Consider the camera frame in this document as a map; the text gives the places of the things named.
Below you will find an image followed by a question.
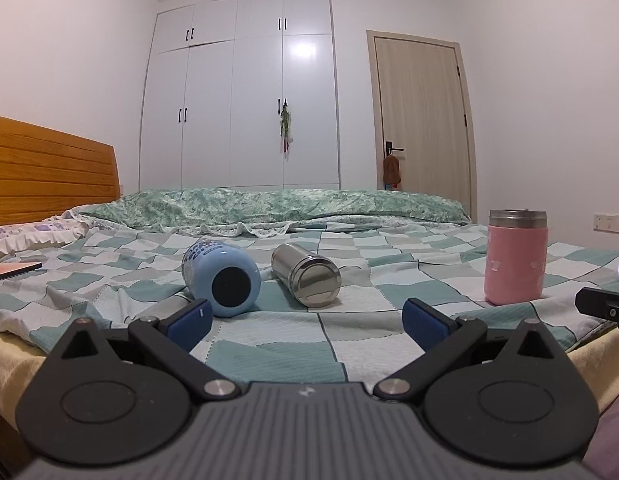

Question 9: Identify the brown hanging pouch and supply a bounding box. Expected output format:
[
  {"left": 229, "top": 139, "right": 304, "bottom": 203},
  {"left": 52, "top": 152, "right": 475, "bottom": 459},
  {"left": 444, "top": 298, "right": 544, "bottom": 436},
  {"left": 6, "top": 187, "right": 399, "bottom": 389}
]
[{"left": 382, "top": 154, "right": 403, "bottom": 192}]

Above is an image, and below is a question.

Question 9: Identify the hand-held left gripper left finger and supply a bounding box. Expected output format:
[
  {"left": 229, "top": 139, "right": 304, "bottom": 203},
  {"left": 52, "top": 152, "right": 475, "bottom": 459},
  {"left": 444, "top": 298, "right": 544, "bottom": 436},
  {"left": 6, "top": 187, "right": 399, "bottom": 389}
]
[{"left": 47, "top": 298, "right": 241, "bottom": 403}]

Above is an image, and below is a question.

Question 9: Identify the green floral quilt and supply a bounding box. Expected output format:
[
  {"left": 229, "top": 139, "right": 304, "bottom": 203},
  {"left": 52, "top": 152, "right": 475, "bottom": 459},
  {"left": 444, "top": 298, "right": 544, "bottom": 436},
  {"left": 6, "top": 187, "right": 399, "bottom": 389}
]
[{"left": 80, "top": 187, "right": 473, "bottom": 239}]

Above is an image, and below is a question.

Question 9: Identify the white wardrobe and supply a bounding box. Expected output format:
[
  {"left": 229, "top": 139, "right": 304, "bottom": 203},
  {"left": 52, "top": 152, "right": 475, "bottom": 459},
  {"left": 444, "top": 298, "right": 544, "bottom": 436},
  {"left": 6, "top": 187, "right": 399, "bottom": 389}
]
[{"left": 138, "top": 0, "right": 341, "bottom": 194}]

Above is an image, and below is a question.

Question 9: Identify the light wooden door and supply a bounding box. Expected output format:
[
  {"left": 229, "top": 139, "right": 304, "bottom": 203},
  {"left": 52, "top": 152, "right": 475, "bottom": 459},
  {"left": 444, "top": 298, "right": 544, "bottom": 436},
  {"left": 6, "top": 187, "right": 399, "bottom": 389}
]
[{"left": 366, "top": 29, "right": 478, "bottom": 224}]

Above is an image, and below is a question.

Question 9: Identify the white wall socket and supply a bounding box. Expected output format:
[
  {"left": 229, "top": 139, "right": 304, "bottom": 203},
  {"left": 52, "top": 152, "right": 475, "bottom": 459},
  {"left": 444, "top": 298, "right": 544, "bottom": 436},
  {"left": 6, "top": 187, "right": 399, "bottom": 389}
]
[{"left": 593, "top": 212, "right": 619, "bottom": 235}]

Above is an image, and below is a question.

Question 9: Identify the green hanging ornament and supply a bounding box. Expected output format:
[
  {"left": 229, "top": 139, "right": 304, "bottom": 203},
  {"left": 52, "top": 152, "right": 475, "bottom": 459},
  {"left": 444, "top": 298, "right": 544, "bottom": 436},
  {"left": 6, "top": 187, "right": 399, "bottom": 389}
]
[{"left": 279, "top": 101, "right": 296, "bottom": 154}]

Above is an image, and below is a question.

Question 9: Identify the orange book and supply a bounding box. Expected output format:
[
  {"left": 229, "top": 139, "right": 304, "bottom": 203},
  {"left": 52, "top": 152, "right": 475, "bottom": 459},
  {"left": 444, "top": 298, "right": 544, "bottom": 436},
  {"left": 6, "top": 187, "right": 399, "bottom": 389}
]
[{"left": 0, "top": 261, "right": 44, "bottom": 285}]

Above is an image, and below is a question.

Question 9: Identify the wooden headboard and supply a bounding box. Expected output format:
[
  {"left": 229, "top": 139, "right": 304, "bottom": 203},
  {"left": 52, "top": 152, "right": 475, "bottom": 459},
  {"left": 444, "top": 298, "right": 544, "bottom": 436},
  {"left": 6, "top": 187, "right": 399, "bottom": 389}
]
[{"left": 0, "top": 114, "right": 122, "bottom": 226}]

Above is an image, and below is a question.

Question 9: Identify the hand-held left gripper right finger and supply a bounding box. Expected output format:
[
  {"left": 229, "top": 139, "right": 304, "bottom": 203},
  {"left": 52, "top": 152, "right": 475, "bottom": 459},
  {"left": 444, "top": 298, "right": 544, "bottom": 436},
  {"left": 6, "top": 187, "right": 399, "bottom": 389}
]
[{"left": 373, "top": 297, "right": 571, "bottom": 403}]

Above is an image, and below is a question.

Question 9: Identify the purple floral pillow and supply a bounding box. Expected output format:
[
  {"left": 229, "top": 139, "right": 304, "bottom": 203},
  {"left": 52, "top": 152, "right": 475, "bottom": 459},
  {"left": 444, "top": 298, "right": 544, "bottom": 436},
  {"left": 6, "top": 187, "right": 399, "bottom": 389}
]
[{"left": 0, "top": 211, "right": 90, "bottom": 266}]

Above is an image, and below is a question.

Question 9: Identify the pink cup with steel rim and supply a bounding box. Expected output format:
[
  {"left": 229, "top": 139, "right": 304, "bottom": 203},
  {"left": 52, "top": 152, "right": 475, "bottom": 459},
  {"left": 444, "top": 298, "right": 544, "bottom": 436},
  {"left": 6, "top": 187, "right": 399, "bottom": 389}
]
[{"left": 484, "top": 209, "right": 549, "bottom": 307}]

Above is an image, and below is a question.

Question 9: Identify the green checked bed sheet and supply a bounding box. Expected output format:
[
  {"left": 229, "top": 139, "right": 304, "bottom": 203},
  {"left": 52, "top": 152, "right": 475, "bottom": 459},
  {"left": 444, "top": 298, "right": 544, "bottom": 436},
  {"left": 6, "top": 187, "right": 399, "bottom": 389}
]
[{"left": 0, "top": 220, "right": 619, "bottom": 386}]

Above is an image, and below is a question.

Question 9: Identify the light blue cup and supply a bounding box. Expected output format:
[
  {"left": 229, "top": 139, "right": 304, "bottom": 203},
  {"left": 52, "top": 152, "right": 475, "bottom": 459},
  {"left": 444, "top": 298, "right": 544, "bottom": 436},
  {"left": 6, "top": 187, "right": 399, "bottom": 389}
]
[{"left": 182, "top": 239, "right": 262, "bottom": 319}]

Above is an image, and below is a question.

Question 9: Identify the mauve cloth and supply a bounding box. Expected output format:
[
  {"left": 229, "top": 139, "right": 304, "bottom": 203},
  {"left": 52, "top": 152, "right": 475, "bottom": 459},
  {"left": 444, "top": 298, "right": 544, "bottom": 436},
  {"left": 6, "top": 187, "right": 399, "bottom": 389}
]
[{"left": 582, "top": 394, "right": 619, "bottom": 480}]

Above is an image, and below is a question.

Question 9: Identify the stainless steel cup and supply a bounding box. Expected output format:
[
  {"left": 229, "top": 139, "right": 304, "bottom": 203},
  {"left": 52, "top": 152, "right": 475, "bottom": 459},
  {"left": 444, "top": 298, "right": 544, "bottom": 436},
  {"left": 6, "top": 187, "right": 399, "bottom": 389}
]
[{"left": 270, "top": 242, "right": 343, "bottom": 309}]

